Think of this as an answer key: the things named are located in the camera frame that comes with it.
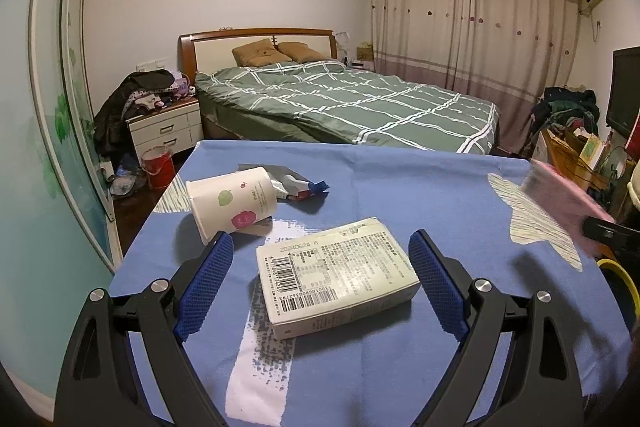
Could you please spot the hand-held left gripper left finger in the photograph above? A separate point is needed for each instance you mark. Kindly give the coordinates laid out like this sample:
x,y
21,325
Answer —
x,y
207,287

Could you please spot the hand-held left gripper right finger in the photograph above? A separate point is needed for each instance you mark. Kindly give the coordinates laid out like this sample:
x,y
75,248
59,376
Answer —
x,y
435,287

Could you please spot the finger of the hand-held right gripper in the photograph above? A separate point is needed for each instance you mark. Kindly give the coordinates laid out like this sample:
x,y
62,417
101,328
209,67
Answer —
x,y
607,231

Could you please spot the yellow-rimmed dark trash bin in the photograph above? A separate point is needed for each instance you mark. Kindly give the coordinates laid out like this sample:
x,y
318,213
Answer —
x,y
612,264

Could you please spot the pink blurred cloth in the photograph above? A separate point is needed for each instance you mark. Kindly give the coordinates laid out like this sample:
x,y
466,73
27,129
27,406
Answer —
x,y
560,202

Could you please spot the white printed carton box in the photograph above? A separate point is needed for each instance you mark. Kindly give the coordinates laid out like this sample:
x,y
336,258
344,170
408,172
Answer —
x,y
335,272

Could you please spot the cream puffy jacket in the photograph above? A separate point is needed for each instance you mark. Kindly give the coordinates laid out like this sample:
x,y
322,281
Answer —
x,y
636,187

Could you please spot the green card box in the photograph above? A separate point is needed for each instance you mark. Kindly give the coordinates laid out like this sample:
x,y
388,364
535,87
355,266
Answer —
x,y
592,152

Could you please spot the white paper cup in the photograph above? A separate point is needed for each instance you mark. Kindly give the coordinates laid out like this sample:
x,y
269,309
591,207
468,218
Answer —
x,y
225,202

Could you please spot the blue printed tablecloth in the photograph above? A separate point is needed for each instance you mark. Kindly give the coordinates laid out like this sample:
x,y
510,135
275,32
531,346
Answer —
x,y
400,197

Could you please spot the wooden low cabinet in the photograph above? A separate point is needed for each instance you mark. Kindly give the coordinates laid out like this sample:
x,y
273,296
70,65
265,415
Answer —
x,y
555,149

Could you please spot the red bucket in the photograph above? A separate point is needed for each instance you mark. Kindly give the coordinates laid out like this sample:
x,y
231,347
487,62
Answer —
x,y
157,169

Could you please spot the dark clothes heap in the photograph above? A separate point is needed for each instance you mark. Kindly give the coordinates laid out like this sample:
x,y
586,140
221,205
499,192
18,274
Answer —
x,y
565,107

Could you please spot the clutter of plastic bags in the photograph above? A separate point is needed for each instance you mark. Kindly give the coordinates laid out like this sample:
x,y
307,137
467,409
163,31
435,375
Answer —
x,y
125,182

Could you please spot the colourful foil wrapper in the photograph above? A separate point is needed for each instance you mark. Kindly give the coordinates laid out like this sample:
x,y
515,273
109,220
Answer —
x,y
300,189

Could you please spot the black television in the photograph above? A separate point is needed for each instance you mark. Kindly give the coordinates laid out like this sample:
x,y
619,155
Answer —
x,y
625,92

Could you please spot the white nightstand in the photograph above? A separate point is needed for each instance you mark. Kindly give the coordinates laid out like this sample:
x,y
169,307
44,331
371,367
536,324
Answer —
x,y
160,132

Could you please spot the pile of clothes on nightstand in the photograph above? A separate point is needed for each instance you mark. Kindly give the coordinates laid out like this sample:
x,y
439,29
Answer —
x,y
115,112

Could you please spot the pile of colourful clothes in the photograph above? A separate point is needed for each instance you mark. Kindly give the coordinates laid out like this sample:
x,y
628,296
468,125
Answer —
x,y
170,92

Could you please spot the green checked quilt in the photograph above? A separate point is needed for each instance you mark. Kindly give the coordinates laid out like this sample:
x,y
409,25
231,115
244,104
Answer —
x,y
350,107

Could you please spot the sliding wardrobe door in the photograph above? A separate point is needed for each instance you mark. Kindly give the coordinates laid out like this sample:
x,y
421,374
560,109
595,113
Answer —
x,y
50,132

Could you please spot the brown pillow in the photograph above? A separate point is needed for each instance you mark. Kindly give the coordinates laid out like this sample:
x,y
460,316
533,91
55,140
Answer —
x,y
302,52
257,53

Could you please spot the wooden bed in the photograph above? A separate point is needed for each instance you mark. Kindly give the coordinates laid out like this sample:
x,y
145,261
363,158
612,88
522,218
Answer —
x,y
215,44

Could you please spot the yellow tissue box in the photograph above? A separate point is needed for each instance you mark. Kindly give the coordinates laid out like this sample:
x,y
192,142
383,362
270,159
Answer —
x,y
365,54

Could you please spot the pale pink striped curtain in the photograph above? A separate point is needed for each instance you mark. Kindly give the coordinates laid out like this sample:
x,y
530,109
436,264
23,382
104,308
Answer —
x,y
450,32

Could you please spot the white bedside lamp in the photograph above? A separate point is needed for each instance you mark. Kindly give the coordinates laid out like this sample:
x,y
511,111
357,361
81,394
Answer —
x,y
342,42

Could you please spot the white wall socket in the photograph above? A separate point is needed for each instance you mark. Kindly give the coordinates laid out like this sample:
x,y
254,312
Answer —
x,y
150,66

